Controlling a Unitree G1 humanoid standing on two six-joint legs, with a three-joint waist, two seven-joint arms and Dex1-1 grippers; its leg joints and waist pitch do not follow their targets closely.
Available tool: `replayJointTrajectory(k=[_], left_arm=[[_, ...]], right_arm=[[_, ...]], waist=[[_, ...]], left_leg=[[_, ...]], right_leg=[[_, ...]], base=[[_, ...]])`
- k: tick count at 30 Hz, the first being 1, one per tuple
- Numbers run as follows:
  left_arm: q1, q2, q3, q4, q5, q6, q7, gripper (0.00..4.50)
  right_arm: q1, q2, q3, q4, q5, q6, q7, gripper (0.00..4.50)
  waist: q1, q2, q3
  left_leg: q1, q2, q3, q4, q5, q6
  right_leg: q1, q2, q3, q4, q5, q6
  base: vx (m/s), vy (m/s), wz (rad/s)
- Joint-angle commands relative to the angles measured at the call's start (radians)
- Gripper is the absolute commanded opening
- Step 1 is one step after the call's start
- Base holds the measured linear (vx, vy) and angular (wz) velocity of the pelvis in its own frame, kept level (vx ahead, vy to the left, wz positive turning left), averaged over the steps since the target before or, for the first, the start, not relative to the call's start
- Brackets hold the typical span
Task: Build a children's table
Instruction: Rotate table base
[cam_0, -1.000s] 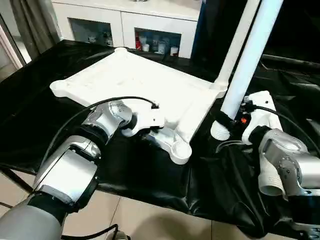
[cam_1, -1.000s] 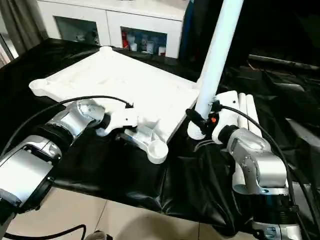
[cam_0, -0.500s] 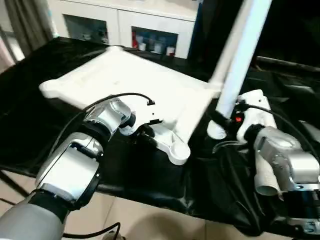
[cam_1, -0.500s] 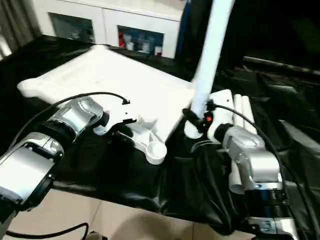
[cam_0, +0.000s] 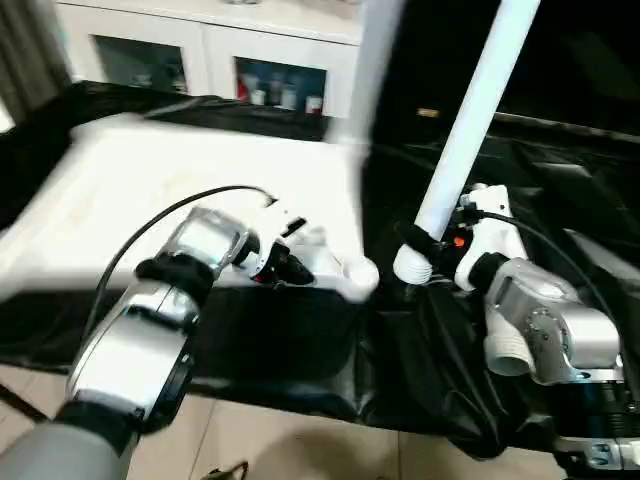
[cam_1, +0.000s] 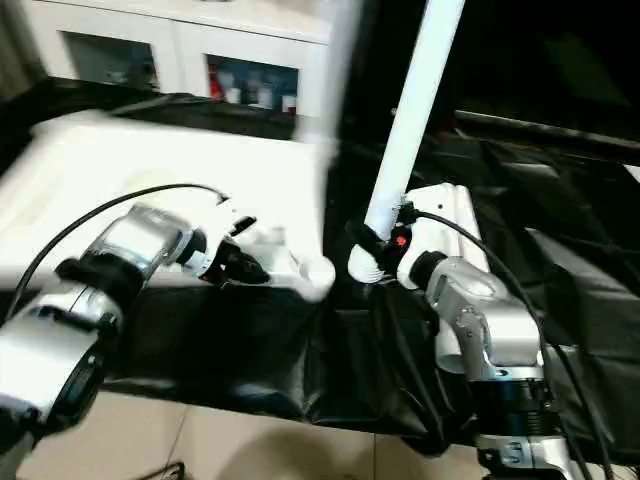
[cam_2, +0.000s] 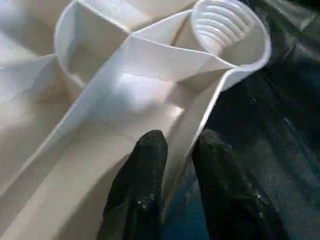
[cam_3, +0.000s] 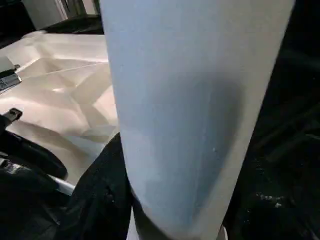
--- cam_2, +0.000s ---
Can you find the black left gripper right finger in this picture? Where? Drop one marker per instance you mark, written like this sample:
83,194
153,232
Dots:
232,195

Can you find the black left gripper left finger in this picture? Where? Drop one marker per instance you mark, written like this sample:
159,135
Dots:
137,187

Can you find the white plastic table top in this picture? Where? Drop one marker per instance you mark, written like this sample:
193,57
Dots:
87,112

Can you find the black table mat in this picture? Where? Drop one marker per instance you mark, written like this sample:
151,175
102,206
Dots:
275,125

